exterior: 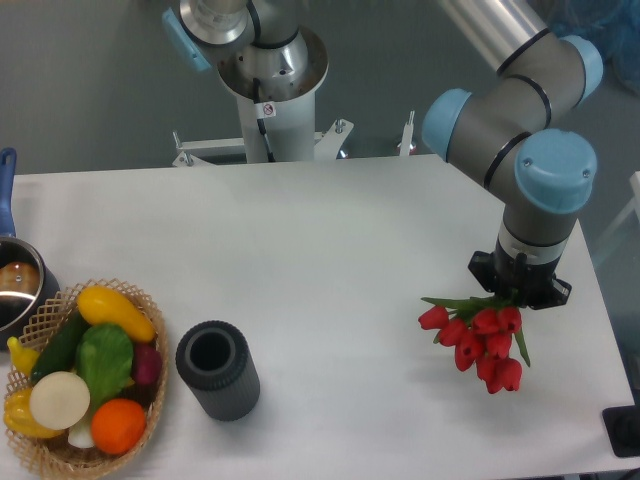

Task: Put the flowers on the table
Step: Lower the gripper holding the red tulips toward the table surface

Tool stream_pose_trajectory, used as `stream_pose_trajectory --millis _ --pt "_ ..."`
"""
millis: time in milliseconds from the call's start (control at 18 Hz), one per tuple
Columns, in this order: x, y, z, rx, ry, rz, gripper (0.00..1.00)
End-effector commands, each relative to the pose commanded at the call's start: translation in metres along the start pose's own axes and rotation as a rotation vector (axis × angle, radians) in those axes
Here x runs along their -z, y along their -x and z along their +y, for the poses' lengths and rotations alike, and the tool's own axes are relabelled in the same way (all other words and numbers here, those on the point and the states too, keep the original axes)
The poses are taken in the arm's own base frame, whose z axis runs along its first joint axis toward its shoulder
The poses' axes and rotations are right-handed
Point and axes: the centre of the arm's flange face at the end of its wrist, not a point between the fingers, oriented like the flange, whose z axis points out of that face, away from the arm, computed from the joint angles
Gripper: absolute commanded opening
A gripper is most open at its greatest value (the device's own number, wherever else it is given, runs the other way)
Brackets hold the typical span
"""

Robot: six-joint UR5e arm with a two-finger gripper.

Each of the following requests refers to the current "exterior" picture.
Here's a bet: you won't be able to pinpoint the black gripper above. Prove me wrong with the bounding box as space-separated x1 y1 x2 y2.
468 249 572 310

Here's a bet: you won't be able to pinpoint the red tulip bouquet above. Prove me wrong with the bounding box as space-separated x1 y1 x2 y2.
418 296 531 394

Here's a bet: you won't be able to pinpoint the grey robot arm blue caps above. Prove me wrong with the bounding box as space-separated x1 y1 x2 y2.
162 1 603 309

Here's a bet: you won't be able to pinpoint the black device at edge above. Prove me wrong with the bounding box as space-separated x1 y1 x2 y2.
602 405 639 458

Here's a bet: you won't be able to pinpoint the dark grey ribbed vase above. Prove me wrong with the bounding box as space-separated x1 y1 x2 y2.
175 320 261 422

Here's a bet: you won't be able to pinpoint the purple red onion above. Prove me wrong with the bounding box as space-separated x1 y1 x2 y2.
131 343 162 386

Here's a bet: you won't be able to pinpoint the yellow squash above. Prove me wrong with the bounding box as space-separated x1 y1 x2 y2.
76 285 156 343

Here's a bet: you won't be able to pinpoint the green lettuce leaf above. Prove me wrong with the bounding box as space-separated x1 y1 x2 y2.
76 323 134 414

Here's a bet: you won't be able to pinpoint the orange fruit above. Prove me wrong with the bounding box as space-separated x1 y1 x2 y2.
91 399 146 455

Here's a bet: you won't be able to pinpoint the green cucumber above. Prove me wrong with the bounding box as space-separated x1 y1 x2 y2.
30 311 90 384

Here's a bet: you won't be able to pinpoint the white leek stalk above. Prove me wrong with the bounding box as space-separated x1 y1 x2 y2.
67 413 95 449

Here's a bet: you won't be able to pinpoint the white round onion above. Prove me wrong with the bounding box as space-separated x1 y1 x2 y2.
29 371 90 430

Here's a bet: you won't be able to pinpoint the yellow banana tip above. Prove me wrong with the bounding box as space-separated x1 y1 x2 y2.
6 337 40 377

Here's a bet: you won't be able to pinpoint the woven wicker basket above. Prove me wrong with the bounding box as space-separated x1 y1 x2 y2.
1 279 169 479

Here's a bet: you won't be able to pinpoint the yellow bell pepper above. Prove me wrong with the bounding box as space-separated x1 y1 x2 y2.
3 388 65 439

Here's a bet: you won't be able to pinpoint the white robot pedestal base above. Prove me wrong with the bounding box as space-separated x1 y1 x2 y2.
172 95 355 167

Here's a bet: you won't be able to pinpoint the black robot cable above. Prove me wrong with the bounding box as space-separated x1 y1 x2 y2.
251 77 276 164

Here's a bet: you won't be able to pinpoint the blue handled saucepan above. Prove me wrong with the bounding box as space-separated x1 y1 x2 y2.
1 147 59 352

